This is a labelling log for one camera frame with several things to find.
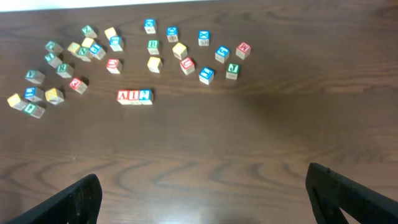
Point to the red U block left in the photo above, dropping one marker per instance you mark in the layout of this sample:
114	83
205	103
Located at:
114	66

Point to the red A block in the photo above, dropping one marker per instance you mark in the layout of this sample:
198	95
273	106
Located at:
123	97

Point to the green Z block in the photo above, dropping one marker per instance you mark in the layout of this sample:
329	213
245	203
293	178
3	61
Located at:
89	32

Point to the blue I block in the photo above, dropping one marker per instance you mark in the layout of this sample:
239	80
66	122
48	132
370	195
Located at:
206	75

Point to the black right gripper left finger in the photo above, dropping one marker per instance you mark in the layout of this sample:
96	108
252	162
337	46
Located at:
77	204

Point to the green J block left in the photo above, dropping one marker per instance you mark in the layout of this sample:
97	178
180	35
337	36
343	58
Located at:
53	47

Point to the green 7 block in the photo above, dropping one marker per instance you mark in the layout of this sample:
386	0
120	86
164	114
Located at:
53	60

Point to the yellow C block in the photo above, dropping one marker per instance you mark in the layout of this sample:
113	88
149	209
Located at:
73	48

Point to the yellow s block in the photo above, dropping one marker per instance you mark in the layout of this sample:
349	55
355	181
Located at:
155	64
87	42

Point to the green 4 block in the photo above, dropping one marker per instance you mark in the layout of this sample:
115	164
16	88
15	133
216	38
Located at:
34	110

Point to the yellow S block centre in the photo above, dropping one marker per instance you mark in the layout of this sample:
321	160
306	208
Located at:
155	64

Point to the blue P block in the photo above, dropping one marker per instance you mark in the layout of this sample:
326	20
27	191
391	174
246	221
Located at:
97	51

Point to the green N block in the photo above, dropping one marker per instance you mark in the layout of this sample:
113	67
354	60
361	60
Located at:
84	54

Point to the blue L block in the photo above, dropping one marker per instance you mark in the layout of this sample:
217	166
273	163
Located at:
116	43

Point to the blue D block near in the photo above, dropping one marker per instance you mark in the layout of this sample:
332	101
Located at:
172	34

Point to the blue X block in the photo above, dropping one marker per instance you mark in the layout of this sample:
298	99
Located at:
204	38

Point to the blue d block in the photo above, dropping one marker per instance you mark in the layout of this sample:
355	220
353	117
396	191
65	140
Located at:
150	26
172	34

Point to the red E block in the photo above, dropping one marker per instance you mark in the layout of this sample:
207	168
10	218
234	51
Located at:
78	85

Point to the yellow K block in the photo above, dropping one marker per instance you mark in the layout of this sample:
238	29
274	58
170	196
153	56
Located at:
54	96

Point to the blue T block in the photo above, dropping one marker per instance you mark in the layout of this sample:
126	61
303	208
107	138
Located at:
34	94

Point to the green B block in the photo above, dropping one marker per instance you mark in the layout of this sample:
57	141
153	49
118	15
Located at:
153	47

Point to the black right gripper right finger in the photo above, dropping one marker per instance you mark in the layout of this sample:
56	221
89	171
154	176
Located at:
331	194

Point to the yellow G block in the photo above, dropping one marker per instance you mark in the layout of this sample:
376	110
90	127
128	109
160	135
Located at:
16	102

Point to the blue 5 block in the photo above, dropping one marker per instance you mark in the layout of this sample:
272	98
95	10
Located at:
222	54

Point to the blue 2 block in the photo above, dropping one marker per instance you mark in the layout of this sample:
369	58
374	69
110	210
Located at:
146	97

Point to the yellow O block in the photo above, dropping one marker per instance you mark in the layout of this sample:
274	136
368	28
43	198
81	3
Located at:
110	32

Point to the green V block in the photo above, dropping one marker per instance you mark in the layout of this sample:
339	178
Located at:
35	77

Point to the red M block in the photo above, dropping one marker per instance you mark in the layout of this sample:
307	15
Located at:
243	50

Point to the yellow Q block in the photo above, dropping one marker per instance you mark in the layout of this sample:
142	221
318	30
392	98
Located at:
180	51

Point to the blue D block far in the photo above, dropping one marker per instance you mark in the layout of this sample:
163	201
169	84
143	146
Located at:
150	26

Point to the green j block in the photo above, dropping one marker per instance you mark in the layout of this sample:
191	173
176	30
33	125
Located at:
232	71
53	47

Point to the green J block right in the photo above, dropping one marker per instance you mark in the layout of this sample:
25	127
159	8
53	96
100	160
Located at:
232	71

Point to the red I block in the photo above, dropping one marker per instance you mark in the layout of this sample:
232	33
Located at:
134	97

